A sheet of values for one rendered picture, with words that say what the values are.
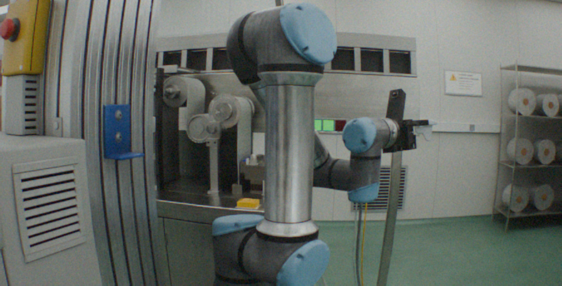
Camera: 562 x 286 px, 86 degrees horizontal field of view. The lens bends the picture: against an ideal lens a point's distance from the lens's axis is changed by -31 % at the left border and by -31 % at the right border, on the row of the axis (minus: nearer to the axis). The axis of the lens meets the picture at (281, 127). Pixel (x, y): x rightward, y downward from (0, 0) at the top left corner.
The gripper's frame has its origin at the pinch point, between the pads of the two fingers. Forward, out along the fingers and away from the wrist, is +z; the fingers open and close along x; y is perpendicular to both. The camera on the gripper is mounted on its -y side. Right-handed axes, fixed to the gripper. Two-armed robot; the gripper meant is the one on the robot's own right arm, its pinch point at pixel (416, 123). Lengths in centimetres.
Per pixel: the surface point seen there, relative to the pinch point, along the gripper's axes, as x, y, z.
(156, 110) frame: -105, -16, -24
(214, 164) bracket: -93, 9, -2
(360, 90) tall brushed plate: -59, -21, 63
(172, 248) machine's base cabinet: -97, 43, -28
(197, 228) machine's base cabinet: -85, 33, -21
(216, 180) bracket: -93, 16, -2
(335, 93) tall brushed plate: -70, -20, 56
